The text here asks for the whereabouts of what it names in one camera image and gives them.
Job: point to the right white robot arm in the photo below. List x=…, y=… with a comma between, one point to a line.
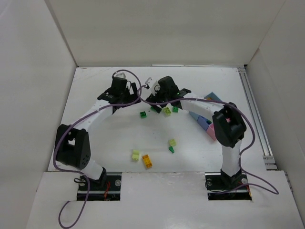
x=228, y=125

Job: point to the small green lego brick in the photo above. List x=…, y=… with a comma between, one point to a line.
x=143, y=114

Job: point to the pink container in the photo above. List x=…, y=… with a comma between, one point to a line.
x=211, y=132

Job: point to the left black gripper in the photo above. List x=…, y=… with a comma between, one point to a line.
x=133, y=90

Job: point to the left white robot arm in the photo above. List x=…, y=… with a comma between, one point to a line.
x=72, y=144

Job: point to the lime lego brick upside down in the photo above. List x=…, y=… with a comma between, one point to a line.
x=167, y=112

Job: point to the pale yellow lego brick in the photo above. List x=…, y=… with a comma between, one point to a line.
x=135, y=155

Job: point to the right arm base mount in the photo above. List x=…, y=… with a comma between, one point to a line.
x=219, y=189

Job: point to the aluminium rail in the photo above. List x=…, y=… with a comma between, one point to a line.
x=261, y=134

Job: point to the blue container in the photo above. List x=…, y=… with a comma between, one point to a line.
x=212, y=96

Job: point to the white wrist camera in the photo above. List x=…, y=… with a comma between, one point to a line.
x=152, y=85
x=119, y=74

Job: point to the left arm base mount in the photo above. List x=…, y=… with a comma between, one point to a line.
x=111, y=191

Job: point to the orange long lego brick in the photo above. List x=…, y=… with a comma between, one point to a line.
x=147, y=161

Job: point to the small green lego piece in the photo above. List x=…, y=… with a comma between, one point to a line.
x=171, y=149

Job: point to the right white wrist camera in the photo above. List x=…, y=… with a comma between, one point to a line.
x=152, y=85

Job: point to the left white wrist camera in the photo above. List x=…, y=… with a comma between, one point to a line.
x=119, y=74

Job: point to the lime lego brick centre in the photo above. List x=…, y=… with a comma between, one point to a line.
x=172, y=142

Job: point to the green lego brick studs up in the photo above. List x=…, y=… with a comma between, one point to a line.
x=175, y=109

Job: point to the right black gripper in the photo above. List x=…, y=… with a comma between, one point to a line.
x=157, y=105

